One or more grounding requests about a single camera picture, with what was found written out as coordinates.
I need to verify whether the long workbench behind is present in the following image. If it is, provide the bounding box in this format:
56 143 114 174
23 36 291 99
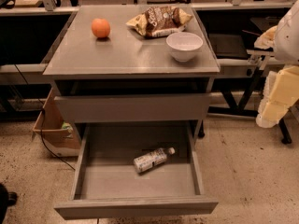
0 0 299 87

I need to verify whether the open middle drawer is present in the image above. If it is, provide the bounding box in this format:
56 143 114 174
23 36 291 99
55 122 218 219

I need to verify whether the closed top drawer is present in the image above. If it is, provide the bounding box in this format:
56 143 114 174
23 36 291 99
54 93 210 123

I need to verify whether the black cable on floor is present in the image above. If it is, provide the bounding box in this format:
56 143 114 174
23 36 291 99
12 63 77 171

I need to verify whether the orange fruit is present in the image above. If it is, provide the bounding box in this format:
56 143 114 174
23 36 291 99
92 19 110 38

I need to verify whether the brown chip bag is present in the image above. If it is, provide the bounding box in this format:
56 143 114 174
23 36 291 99
126 6 193 38

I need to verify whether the plastic bottle with white cap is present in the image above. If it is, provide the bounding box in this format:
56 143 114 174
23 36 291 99
134 147 176 174

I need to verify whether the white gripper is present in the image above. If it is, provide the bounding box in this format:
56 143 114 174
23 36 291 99
254 26 299 128

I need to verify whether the black shoe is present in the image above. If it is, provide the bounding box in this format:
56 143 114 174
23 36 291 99
0 183 18 224

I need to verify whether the grey drawer cabinet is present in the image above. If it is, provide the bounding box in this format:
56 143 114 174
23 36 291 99
42 4 221 221

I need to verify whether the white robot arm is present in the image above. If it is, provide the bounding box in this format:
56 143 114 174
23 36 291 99
254 1 299 128

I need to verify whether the white ceramic bowl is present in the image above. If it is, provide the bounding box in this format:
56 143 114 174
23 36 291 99
166 32 204 63

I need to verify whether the cardboard box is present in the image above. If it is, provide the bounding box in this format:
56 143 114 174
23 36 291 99
33 91 80 157

